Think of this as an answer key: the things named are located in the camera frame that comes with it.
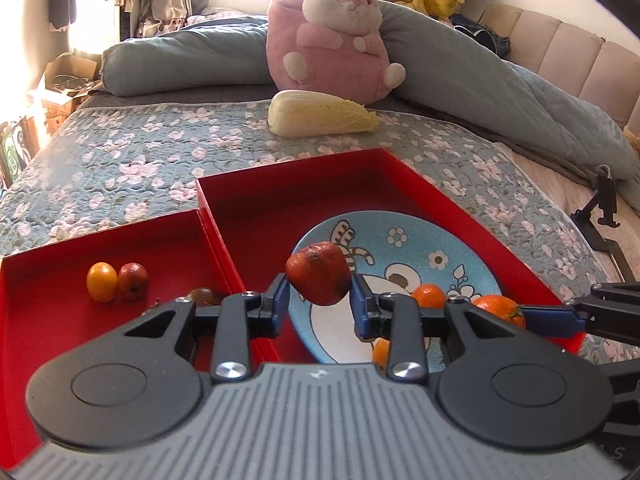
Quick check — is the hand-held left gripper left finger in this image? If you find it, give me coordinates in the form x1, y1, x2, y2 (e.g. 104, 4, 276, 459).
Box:
122, 272, 291, 380

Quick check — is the napa cabbage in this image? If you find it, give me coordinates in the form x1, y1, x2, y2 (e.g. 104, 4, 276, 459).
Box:
267, 90, 382, 138

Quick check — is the cardboard box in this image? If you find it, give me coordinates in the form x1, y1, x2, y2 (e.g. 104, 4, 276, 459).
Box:
27, 52, 103, 136

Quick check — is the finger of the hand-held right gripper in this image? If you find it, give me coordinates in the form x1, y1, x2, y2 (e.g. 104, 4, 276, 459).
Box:
517, 297, 640, 348
590, 282, 640, 305

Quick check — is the shallow red box lid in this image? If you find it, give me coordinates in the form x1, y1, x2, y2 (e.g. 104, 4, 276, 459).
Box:
0, 208, 262, 472

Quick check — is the yellow kumquat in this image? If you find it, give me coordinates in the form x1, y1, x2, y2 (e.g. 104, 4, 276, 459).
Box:
86, 262, 119, 304

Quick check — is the grey-blue duvet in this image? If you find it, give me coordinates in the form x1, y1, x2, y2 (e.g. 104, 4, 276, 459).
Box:
101, 0, 640, 181

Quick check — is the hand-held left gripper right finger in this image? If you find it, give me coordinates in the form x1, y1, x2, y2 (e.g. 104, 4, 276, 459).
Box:
350, 274, 532, 382

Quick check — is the deep red box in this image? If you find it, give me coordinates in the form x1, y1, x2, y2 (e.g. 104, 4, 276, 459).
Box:
195, 147, 586, 366

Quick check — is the orange tangerine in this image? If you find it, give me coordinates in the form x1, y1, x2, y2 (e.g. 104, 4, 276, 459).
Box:
472, 295, 527, 329
372, 338, 392, 369
412, 283, 447, 309

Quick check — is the floral quilted bedspread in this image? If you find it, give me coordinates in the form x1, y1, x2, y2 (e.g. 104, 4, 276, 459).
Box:
0, 100, 640, 361

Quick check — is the blue cartoon plate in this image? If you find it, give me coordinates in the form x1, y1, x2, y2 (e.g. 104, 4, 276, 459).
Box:
289, 211, 503, 366

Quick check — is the pink hamster plush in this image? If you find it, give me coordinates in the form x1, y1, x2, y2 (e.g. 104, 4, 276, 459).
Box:
265, 0, 407, 107

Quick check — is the black phone stand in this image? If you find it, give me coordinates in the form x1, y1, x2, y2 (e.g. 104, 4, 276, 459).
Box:
571, 164, 640, 282

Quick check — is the green printed box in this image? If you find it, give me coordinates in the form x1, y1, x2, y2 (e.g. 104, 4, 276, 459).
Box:
0, 115, 41, 188

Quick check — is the red strawberry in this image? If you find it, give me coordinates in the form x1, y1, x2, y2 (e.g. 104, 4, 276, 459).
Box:
286, 241, 352, 307

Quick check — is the red jujube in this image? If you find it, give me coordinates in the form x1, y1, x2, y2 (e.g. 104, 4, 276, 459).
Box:
117, 262, 149, 302

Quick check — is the beige padded headboard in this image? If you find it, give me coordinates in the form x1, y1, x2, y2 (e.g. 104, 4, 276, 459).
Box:
480, 2, 640, 131

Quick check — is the dark clothing pile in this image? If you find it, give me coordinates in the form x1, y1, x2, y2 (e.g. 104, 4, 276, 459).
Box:
450, 12, 513, 58

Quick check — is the dark brown fruit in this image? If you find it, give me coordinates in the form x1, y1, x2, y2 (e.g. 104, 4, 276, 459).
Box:
189, 287, 224, 308

